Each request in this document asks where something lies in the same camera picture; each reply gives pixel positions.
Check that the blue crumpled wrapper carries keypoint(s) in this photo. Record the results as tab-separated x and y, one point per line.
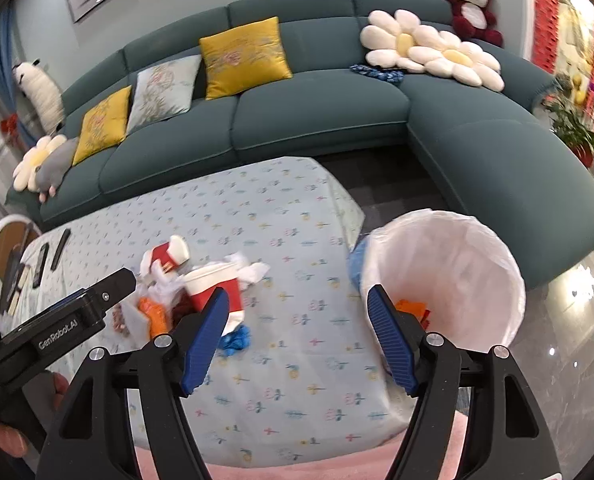
237	340

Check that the red white paper cup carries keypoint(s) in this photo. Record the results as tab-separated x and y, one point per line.
209	285
167	260

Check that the large yellow embroidered cushion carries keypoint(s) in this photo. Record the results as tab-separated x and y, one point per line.
247	57

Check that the orange wrapper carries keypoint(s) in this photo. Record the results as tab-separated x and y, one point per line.
154	315
412	306

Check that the white daisy flower cushion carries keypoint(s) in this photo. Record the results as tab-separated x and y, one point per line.
29	162
477	67
387	35

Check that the blue knitted cloth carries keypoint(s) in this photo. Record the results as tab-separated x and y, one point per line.
377	72

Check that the clear snack packet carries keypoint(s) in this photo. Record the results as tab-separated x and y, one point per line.
129	317

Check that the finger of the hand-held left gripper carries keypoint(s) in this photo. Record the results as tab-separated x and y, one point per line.
114	287

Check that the black remote control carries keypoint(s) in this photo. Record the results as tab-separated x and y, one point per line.
40	265
60	250

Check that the green potted plant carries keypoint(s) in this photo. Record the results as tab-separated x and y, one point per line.
572	125

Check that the red plush teddy bear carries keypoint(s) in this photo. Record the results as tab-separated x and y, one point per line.
458	16

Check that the round wooden side table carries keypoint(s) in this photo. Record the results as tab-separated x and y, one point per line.
7	240

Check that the small yellow embroidered cushion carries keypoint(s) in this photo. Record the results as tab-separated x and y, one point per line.
102	125

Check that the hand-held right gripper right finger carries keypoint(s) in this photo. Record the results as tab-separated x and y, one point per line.
391	340

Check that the floral tablecloth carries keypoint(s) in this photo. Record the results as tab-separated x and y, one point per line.
277	220

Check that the light blue embroidered cushion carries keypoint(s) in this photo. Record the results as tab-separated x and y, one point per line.
162	90

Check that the white tissue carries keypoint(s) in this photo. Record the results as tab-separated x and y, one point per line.
249	271

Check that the teal sectional sofa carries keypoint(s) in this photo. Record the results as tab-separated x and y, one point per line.
317	110

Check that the white plush toy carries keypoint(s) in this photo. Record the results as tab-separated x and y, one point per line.
39	92

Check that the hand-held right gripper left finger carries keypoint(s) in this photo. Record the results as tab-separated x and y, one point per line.
206	342

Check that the person's left hand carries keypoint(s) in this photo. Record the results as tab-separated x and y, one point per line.
8	439

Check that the white crumpled plastic wrap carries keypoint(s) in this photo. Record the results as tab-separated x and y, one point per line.
159	285

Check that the grey plush mouse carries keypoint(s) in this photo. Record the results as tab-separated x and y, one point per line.
57	165

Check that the trash bin with white liner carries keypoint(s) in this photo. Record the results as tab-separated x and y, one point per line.
452	260

